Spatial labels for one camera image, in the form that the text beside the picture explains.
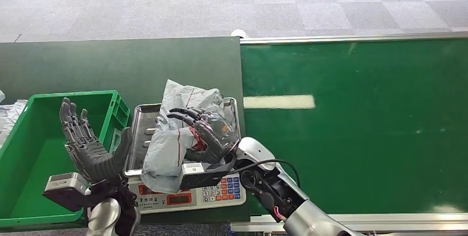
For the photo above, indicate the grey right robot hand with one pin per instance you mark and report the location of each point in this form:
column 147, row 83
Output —
column 215, row 135

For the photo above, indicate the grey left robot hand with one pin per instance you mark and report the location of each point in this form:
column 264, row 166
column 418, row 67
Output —
column 93, row 157

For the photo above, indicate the grey plastic mailer package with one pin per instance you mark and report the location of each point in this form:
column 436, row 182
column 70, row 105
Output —
column 168, row 150

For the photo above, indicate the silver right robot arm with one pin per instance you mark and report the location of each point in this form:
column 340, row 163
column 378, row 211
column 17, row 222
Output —
column 307, row 219

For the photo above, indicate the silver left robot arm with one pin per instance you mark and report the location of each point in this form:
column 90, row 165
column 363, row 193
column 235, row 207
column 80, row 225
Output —
column 104, row 212

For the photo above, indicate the white conveyor roller end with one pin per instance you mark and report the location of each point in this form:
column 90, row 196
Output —
column 239, row 33

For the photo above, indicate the green conveyor belt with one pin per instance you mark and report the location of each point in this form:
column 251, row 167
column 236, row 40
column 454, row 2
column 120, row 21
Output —
column 365, row 117

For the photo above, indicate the green plastic crate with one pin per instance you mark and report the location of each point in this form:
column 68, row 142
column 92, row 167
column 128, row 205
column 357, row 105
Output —
column 36, row 161

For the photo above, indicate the electronic weighing scale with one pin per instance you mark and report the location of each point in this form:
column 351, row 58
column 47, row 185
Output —
column 197, row 199

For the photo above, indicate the clear plastic bag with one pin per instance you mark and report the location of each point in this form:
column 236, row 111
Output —
column 9, row 117

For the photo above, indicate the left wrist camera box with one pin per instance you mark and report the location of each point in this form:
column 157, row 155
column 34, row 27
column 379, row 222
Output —
column 64, row 190

